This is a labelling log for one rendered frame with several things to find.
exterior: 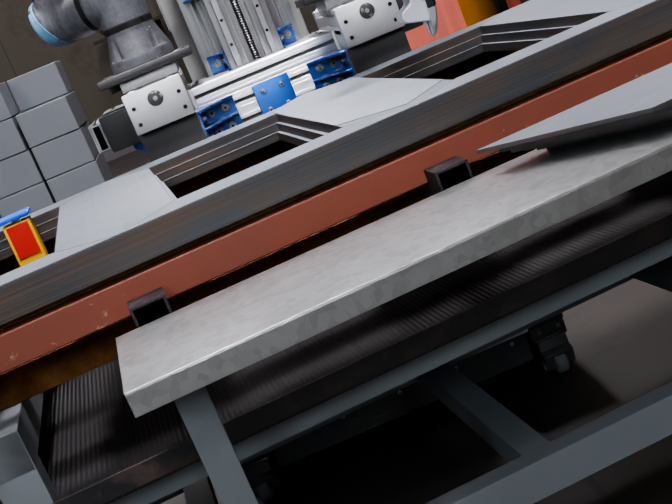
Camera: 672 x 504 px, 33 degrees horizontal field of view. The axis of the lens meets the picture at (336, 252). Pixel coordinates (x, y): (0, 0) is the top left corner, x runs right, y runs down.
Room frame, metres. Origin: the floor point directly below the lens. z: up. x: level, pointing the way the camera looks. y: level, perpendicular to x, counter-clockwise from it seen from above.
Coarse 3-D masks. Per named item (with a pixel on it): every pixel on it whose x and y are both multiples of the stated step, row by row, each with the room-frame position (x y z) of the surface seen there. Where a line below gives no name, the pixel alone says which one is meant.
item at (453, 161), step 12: (456, 156) 1.53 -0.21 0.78; (432, 168) 1.52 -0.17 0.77; (444, 168) 1.48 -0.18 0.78; (468, 168) 1.49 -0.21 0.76; (432, 180) 1.50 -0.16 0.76; (444, 180) 1.62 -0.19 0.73; (456, 180) 1.56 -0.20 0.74; (408, 192) 1.66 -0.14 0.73; (420, 192) 1.59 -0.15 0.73; (432, 192) 1.53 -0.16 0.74
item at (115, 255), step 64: (448, 64) 2.20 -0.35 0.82; (512, 64) 1.56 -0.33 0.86; (576, 64) 1.57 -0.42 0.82; (256, 128) 2.16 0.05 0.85; (320, 128) 1.78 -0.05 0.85; (384, 128) 1.53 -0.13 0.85; (256, 192) 1.50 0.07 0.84; (0, 256) 2.06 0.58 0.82; (128, 256) 1.47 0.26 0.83; (0, 320) 1.44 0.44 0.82
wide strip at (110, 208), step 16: (128, 176) 2.12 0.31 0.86; (144, 176) 2.01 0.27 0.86; (96, 192) 2.07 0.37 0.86; (112, 192) 1.97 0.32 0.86; (128, 192) 1.87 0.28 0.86; (144, 192) 1.79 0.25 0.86; (160, 192) 1.71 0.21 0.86; (64, 208) 2.03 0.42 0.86; (80, 208) 1.93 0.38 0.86; (96, 208) 1.84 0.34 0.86; (112, 208) 1.75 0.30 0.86; (128, 208) 1.68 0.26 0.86; (144, 208) 1.61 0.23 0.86; (160, 208) 1.54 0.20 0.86; (64, 224) 1.80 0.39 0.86; (80, 224) 1.72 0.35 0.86; (96, 224) 1.65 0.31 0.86; (112, 224) 1.58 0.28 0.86; (128, 224) 1.52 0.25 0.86; (64, 240) 1.62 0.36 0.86; (80, 240) 1.55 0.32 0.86; (96, 240) 1.49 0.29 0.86
